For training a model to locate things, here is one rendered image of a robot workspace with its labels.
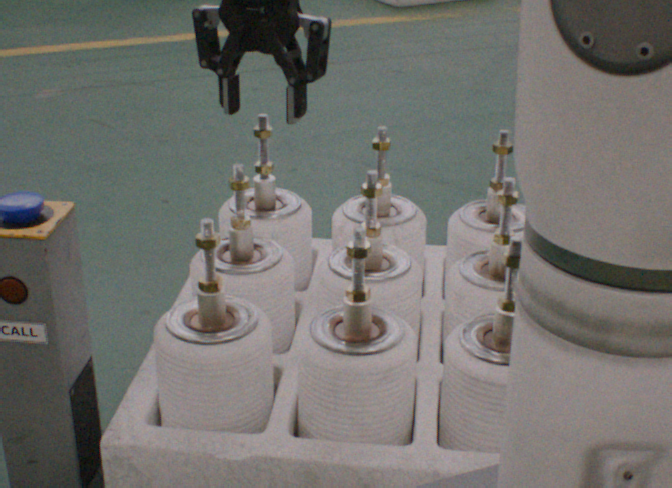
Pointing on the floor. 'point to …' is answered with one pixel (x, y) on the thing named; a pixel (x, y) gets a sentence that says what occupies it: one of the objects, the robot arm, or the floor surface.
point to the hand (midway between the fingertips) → (262, 104)
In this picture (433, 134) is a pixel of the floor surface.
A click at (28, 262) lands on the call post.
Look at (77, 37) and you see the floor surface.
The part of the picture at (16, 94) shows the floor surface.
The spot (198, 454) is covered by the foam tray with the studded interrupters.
